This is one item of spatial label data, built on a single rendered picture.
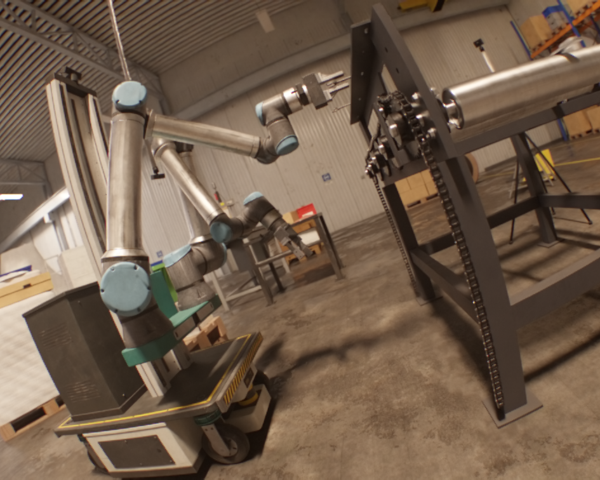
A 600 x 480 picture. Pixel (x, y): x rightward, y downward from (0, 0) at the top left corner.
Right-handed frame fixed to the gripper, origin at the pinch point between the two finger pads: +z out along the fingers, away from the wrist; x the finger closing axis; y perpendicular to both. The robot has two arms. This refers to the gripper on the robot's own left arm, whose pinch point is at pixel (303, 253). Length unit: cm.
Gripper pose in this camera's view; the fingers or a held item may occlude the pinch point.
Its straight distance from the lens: 140.8
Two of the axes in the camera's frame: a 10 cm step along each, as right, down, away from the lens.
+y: 6.8, -7.0, -2.2
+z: 6.8, 7.1, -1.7
